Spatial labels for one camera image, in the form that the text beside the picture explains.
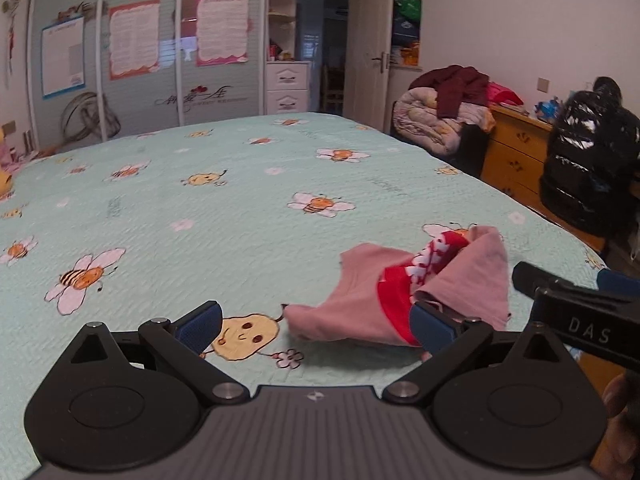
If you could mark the wooden dresser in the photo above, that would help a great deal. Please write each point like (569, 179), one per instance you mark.
(510, 155)

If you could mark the wooden chair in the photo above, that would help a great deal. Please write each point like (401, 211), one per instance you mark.
(332, 87)

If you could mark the pink bordered poster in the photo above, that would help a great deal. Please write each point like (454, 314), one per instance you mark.
(222, 27)

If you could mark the blue bag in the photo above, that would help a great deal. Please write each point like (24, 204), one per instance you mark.
(405, 30)

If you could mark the bright pink garment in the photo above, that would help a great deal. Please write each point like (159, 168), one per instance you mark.
(502, 94)

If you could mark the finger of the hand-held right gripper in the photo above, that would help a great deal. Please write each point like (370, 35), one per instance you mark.
(617, 280)
(530, 275)

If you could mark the green bag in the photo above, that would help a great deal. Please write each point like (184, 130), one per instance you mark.
(409, 9)

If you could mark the folded floral quilt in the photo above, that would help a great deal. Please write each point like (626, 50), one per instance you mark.
(425, 120)

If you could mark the white door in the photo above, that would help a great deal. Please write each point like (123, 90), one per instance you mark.
(365, 50)

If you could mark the black cloth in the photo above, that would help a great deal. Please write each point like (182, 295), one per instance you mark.
(472, 150)

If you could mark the blue bordered poster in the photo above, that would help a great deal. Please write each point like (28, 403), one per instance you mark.
(62, 55)

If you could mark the orange packets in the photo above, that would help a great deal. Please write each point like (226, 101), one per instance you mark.
(407, 54)

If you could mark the orange bordered poster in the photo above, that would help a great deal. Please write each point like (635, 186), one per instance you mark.
(134, 40)

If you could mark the tan wall socket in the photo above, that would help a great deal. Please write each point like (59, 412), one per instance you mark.
(7, 126)
(543, 84)

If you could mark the sliding door wardrobe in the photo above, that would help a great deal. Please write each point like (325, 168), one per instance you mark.
(145, 105)

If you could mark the black puffer jacket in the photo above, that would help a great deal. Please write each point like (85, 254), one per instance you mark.
(585, 160)

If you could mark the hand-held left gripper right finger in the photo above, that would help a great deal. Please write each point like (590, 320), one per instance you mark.
(430, 332)

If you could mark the bee printed mint bedspread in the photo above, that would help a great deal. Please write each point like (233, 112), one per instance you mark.
(200, 220)

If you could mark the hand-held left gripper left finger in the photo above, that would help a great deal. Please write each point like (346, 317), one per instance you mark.
(200, 327)

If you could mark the person's right hand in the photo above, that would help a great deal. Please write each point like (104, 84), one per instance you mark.
(622, 400)

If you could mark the pink shirt with red print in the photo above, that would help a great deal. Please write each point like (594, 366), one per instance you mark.
(465, 270)

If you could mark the white drawer cabinet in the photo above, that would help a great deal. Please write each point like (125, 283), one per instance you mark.
(287, 87)

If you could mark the red hanging knot ornament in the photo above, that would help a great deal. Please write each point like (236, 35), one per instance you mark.
(10, 35)

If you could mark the blue toy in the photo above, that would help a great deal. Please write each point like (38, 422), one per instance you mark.
(547, 108)

